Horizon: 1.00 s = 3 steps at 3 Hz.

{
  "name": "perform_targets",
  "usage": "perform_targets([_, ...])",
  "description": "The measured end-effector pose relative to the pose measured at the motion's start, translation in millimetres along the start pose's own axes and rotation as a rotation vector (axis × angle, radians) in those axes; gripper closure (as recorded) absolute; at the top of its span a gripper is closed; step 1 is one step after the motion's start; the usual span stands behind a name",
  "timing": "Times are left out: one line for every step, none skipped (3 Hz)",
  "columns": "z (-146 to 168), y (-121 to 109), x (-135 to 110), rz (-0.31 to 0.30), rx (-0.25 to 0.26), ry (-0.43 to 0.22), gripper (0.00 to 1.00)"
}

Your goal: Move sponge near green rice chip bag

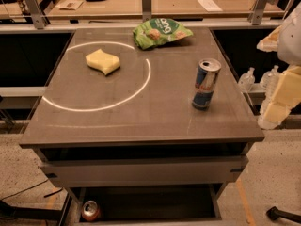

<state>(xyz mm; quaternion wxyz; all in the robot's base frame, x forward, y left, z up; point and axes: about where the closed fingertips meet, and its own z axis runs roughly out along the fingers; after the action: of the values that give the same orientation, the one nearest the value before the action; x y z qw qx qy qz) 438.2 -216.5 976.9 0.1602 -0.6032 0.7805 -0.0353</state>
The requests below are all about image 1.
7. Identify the green rice chip bag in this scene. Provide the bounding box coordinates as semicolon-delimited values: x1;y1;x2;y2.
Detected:
133;18;193;50

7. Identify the small paper card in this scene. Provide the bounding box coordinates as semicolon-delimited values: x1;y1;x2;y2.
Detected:
57;0;83;10

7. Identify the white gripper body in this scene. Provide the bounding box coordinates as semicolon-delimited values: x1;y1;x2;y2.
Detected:
277;3;301;65

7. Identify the yellow sponge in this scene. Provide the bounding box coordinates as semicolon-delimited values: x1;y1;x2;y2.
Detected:
86;49;120;75

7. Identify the wooden back table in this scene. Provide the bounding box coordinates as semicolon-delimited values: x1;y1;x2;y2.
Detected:
43;0;286;21

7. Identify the black chair base leg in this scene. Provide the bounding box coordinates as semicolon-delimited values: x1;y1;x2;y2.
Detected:
266;206;301;223

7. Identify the clear plastic bottle right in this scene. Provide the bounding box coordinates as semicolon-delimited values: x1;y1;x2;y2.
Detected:
260;65;280;89

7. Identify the clear plastic bottle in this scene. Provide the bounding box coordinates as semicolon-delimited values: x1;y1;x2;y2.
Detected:
260;65;280;89
238;67;255;92

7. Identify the clear plastic bottle left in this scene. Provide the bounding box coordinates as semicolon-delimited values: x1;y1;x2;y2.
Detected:
238;67;255;92

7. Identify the grey table with drawer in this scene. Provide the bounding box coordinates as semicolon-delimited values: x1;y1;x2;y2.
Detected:
20;27;263;226

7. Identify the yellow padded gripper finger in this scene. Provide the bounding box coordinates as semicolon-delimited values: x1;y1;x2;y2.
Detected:
258;65;301;130
256;26;280;52

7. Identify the black floor cable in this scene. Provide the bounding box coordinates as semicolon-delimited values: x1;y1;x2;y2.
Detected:
0;178;50;202

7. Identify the white paper slip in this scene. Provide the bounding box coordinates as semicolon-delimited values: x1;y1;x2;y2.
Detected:
198;0;222;12

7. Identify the blue silver energy drink can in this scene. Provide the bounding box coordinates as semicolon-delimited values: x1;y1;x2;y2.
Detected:
192;58;221;110

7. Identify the orange can under table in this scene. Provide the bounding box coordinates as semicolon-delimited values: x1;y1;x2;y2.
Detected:
81;201;101;221

